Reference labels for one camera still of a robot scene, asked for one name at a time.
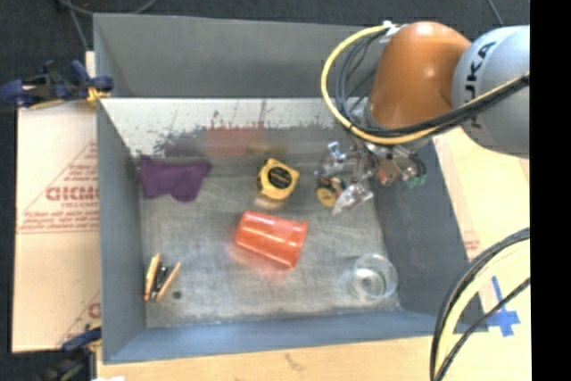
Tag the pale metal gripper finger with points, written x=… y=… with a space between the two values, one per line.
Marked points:
x=335 y=160
x=354 y=196

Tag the small yellow and black object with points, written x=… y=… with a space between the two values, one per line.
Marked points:
x=328 y=193

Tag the yellow tape measure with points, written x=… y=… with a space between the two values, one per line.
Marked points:
x=277 y=179

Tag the clear glass cup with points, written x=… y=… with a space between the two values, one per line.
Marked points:
x=374 y=279

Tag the orange plastic cup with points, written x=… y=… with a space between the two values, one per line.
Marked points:
x=272 y=238

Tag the grey metal bin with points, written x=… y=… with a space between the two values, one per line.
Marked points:
x=223 y=58

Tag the purple cloth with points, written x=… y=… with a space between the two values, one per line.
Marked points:
x=171 y=178

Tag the orange and black small tool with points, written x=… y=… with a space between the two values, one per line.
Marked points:
x=154 y=276

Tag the brown cardboard board, red print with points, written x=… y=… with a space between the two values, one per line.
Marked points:
x=53 y=236

